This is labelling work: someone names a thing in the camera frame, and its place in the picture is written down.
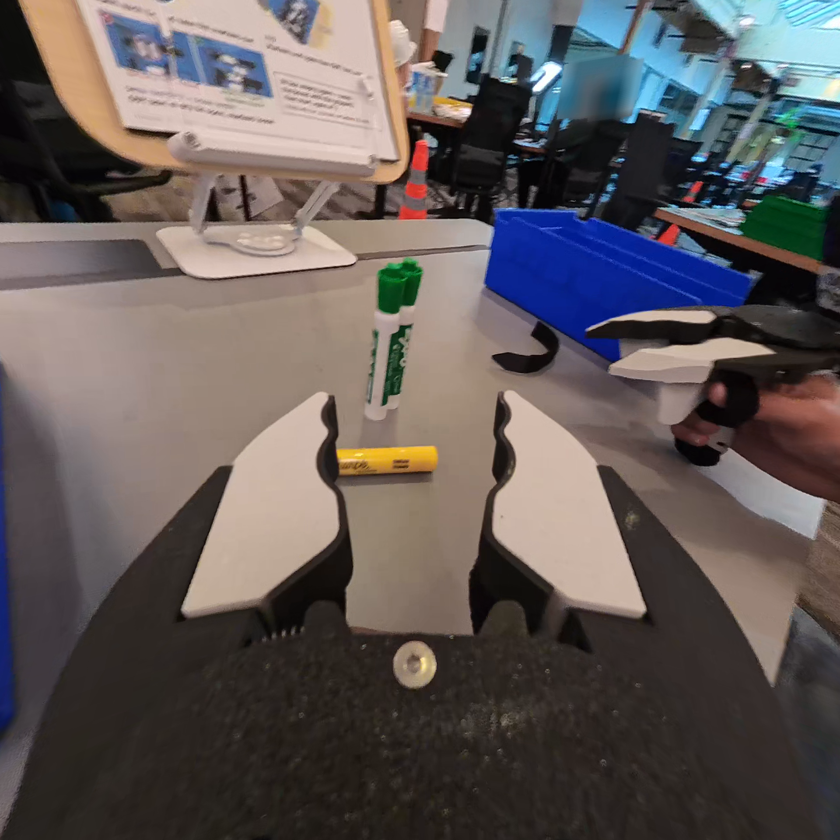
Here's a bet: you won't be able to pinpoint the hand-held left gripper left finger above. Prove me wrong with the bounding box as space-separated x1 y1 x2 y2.
180 392 354 632

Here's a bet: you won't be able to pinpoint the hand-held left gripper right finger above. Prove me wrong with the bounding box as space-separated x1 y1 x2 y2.
469 390 649 639

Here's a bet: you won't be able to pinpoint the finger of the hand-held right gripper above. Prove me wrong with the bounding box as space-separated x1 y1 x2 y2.
607 338 780 386
584 308 724 343

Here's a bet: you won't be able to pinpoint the black hook-and-loop strap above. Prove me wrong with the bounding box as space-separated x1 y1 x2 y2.
492 322 560 375

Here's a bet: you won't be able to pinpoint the yellow highlighter marker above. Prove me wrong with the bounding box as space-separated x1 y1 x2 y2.
336 445 439 479

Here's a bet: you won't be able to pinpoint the green dry erase marker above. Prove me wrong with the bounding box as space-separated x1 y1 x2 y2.
364 266 409 422
392 259 425 411

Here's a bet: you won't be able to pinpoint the blue plastic bin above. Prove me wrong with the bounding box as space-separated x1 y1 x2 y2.
484 209 754 362
0 367 15 732

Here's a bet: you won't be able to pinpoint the grey desk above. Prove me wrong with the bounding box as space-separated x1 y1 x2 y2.
0 220 824 775

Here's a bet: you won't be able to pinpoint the person's right hand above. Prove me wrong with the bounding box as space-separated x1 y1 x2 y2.
672 373 840 504

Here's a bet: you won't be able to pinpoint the wooden work table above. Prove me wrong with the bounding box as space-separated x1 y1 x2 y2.
654 206 828 275

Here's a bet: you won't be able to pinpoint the green box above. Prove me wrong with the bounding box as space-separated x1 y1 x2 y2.
742 196 831 261

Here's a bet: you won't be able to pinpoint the black office chair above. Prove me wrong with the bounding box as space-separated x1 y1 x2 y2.
453 79 532 219
0 79 173 223

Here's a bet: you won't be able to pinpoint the wooden white book stand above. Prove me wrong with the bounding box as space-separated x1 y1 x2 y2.
20 0 411 281

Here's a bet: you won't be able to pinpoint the person's blue jeans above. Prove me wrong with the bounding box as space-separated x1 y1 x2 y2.
777 607 840 840

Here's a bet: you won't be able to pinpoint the printed instruction sheet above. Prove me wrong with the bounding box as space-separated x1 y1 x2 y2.
75 0 401 165

